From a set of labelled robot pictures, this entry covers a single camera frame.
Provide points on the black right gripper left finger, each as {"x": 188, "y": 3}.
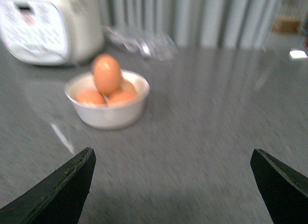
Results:
{"x": 57, "y": 199}

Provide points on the grey curtain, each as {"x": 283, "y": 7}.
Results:
{"x": 242, "y": 24}

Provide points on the brown egg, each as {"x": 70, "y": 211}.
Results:
{"x": 126, "y": 85}
{"x": 121, "y": 97}
{"x": 90, "y": 97}
{"x": 106, "y": 74}

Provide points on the white electric cooker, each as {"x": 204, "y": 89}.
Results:
{"x": 51, "y": 32}

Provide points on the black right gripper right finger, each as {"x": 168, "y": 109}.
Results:
{"x": 283, "y": 189}

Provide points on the white bowl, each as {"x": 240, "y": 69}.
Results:
{"x": 108, "y": 117}

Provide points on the brown egg front in bowl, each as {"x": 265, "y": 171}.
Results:
{"x": 121, "y": 97}

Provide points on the cardboard box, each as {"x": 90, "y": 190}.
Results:
{"x": 286, "y": 24}

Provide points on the brown egg back in bowl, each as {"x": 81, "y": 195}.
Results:
{"x": 126, "y": 85}

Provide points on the clear plastic bag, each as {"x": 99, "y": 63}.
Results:
{"x": 148, "y": 44}

